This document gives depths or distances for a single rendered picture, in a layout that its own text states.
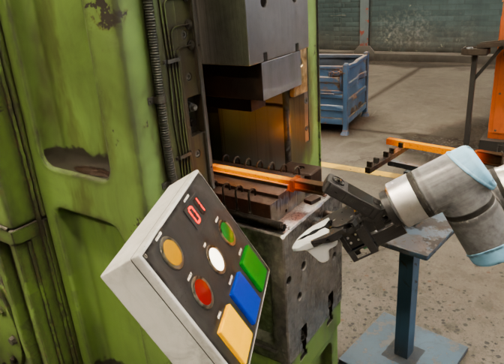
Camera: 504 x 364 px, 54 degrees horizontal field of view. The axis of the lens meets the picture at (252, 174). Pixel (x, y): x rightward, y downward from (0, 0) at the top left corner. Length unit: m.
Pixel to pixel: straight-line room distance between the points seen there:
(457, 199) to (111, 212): 0.80
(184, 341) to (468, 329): 1.90
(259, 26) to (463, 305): 1.89
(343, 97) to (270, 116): 3.36
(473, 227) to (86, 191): 0.90
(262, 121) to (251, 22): 0.58
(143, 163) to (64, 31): 0.39
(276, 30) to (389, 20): 7.86
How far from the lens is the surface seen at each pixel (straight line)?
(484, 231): 0.94
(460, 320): 2.60
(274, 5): 1.28
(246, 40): 1.18
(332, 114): 5.11
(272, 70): 1.28
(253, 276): 1.00
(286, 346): 1.54
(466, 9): 8.78
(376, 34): 9.21
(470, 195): 0.91
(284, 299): 1.44
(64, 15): 1.30
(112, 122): 1.16
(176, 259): 0.80
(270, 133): 1.70
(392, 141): 2.02
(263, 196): 1.40
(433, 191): 0.90
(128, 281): 0.77
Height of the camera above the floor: 1.56
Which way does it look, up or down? 22 degrees down
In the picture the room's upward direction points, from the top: 4 degrees counter-clockwise
